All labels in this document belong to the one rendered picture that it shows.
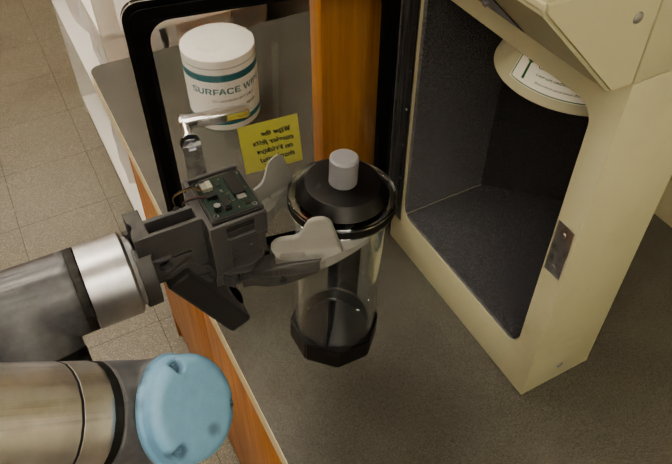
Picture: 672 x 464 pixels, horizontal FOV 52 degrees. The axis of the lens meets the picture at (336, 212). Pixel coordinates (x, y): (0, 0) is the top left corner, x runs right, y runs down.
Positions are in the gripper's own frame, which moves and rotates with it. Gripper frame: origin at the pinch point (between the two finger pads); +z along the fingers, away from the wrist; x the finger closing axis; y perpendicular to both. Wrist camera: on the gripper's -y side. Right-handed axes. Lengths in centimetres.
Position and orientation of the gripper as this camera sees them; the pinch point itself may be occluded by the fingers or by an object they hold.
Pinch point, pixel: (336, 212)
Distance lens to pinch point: 68.9
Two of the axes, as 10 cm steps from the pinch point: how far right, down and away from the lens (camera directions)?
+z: 8.8, -3.3, 3.4
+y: 0.0, -7.1, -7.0
